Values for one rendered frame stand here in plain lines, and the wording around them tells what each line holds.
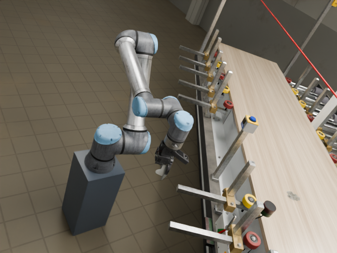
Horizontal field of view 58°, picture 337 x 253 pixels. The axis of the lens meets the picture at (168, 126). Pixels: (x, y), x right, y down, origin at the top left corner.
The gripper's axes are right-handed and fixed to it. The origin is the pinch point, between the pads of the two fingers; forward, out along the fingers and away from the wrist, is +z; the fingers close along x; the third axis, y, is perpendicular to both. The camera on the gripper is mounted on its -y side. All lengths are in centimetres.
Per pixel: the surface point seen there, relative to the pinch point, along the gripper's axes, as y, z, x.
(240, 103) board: -74, 4, -102
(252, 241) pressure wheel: -46, 4, 29
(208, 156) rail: -45, 24, -49
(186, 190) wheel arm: -16.1, 8.2, 0.9
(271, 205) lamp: -46, -17, 23
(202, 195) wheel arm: -25.7, 8.3, 2.1
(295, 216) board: -80, 4, 8
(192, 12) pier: -113, 72, -578
